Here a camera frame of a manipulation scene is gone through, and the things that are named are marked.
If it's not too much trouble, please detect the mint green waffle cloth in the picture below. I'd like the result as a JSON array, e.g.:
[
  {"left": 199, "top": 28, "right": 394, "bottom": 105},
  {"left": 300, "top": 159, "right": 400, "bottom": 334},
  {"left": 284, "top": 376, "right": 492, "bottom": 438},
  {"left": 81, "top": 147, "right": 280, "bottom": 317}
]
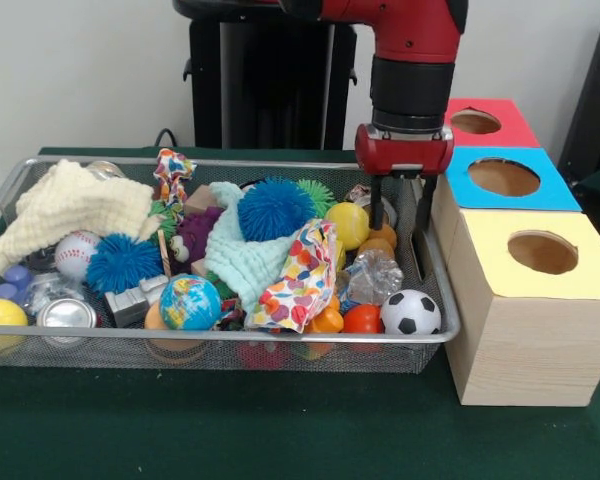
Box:
[{"left": 204, "top": 180, "right": 301, "bottom": 314}]

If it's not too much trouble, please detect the blue spiky ball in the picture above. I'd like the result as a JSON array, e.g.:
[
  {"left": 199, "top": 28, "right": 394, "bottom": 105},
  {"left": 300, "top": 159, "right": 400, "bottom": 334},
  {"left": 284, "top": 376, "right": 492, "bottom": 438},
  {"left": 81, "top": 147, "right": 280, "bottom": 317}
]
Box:
[{"left": 85, "top": 234, "right": 164, "bottom": 294}]

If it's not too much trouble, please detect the blue spiky toy with eyes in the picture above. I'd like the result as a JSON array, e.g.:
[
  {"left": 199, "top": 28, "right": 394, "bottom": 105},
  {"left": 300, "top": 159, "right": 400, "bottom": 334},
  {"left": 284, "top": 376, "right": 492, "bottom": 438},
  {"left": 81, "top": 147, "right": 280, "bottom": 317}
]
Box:
[{"left": 237, "top": 177, "right": 317, "bottom": 242}]

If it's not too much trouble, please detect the globe print ball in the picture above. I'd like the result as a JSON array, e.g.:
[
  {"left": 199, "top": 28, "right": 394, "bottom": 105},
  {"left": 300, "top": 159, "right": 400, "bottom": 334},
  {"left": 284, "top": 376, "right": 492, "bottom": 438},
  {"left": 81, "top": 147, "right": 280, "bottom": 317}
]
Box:
[{"left": 158, "top": 274, "right": 223, "bottom": 331}]

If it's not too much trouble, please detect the small knotted multicoloured cloth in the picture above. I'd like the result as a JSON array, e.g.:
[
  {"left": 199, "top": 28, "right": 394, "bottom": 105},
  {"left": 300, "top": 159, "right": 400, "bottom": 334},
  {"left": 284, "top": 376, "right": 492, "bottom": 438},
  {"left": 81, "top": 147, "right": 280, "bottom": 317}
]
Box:
[{"left": 153, "top": 147, "right": 197, "bottom": 209}]

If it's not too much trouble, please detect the cream waffle cloth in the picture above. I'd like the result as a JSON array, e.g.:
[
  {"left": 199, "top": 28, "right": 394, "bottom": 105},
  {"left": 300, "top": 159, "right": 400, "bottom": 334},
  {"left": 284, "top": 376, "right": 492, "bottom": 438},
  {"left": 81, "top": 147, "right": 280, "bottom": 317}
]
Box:
[{"left": 0, "top": 158, "right": 161, "bottom": 275}]

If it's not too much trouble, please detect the shallow wire mesh bin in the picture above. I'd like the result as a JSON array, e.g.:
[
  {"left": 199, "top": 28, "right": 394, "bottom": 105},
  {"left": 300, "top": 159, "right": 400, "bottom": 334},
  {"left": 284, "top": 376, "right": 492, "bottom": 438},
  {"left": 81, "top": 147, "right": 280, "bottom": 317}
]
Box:
[{"left": 0, "top": 155, "right": 461, "bottom": 375}]

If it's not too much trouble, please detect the dark green table cloth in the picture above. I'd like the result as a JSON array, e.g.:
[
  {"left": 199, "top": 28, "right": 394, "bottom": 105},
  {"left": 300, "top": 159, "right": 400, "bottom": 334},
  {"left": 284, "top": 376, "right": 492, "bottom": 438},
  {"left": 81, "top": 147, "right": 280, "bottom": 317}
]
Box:
[{"left": 0, "top": 145, "right": 600, "bottom": 480}]

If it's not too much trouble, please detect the large multicoloured patterned cloth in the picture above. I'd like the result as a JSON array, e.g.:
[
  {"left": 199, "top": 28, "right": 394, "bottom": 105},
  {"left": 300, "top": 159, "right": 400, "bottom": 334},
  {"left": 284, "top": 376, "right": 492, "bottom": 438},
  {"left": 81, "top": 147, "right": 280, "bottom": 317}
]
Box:
[{"left": 244, "top": 218, "right": 340, "bottom": 334}]

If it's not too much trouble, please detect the wooden box with three holes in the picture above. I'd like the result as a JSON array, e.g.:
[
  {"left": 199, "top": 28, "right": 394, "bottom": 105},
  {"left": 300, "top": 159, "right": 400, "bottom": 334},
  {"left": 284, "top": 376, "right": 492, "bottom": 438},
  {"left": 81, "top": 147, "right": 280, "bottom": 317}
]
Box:
[{"left": 429, "top": 97, "right": 600, "bottom": 407}]

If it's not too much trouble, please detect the red soda can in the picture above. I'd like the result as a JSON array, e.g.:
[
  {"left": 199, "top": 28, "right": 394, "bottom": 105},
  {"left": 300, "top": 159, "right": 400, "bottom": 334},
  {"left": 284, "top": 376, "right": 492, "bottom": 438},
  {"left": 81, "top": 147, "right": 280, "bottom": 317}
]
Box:
[{"left": 36, "top": 298, "right": 99, "bottom": 329}]

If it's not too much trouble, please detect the smooth yellow ball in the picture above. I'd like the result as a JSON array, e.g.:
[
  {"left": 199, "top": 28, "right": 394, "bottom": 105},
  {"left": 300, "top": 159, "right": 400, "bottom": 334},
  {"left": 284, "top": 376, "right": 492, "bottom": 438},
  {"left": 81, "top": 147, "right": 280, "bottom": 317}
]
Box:
[{"left": 325, "top": 202, "right": 371, "bottom": 251}]

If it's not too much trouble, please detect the white baseball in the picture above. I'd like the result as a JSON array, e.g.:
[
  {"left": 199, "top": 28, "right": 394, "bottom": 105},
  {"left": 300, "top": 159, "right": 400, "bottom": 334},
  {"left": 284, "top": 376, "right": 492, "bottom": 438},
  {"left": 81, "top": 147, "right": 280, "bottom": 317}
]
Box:
[{"left": 54, "top": 230, "right": 101, "bottom": 279}]

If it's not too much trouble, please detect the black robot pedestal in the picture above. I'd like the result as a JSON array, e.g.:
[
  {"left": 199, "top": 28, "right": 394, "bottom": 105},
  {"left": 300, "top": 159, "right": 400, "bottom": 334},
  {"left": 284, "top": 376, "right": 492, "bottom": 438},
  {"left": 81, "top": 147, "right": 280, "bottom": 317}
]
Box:
[{"left": 172, "top": 0, "right": 379, "bottom": 151}]

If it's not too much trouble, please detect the black and white soccer ball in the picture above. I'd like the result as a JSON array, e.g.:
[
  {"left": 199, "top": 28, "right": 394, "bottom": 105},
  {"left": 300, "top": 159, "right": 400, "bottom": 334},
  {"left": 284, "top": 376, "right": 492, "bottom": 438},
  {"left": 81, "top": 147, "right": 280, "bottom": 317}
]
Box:
[{"left": 379, "top": 289, "right": 442, "bottom": 336}]

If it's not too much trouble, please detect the black looped cable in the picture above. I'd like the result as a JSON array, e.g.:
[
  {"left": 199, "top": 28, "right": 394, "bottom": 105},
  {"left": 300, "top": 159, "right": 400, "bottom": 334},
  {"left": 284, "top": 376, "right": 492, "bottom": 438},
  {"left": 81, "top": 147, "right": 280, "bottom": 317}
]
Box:
[{"left": 153, "top": 128, "right": 181, "bottom": 149}]

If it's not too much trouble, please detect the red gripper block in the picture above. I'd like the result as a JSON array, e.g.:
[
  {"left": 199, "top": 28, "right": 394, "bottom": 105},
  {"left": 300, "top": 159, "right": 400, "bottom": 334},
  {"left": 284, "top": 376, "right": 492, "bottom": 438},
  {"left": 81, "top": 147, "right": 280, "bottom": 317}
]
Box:
[{"left": 354, "top": 123, "right": 455, "bottom": 232}]

